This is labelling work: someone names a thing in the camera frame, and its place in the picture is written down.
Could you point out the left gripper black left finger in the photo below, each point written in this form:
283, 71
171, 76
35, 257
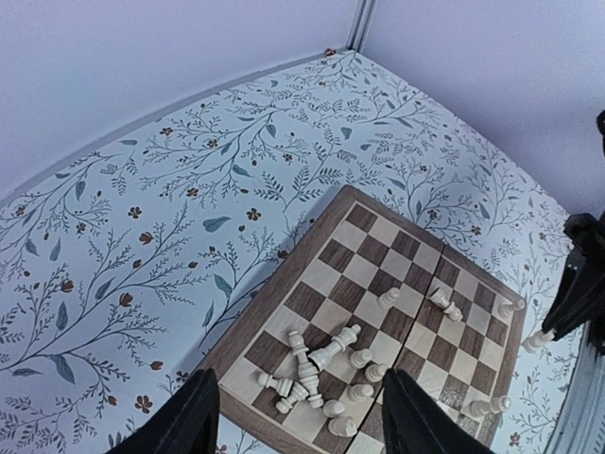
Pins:
186, 423

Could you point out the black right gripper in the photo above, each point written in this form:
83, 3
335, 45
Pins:
580, 296

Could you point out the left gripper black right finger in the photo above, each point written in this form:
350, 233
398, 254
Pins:
414, 423

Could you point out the pile of light chess pieces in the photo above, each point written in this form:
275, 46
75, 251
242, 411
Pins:
311, 425

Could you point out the wooden chess board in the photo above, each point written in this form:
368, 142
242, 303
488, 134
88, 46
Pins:
363, 264

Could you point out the floral patterned table mat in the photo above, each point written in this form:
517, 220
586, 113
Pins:
120, 272

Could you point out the right aluminium frame post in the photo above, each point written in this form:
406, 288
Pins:
360, 25

